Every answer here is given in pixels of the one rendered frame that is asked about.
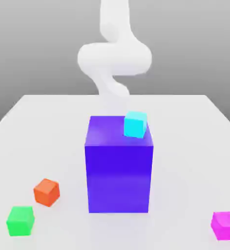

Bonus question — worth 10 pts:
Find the small cyan cube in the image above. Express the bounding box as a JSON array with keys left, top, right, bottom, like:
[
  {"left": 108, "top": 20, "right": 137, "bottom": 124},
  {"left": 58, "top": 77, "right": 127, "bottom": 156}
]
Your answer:
[{"left": 123, "top": 111, "right": 148, "bottom": 139}]

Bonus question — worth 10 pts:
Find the small orange cube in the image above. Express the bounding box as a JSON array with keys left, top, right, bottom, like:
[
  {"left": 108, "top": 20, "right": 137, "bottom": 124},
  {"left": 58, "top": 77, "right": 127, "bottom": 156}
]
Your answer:
[{"left": 33, "top": 178, "right": 61, "bottom": 208}]

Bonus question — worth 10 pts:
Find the small green cube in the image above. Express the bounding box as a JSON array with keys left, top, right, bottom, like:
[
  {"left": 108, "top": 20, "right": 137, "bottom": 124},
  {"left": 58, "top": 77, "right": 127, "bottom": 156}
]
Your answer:
[{"left": 6, "top": 206, "right": 36, "bottom": 237}]

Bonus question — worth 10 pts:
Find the small magenta cube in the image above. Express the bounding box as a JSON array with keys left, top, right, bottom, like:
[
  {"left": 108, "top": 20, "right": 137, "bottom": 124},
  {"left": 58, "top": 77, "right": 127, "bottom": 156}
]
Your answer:
[{"left": 210, "top": 211, "right": 230, "bottom": 241}]

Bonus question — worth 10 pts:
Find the large purple box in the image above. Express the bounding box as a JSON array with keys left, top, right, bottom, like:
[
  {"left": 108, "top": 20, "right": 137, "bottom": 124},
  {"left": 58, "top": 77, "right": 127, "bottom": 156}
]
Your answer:
[{"left": 84, "top": 115, "right": 154, "bottom": 214}]

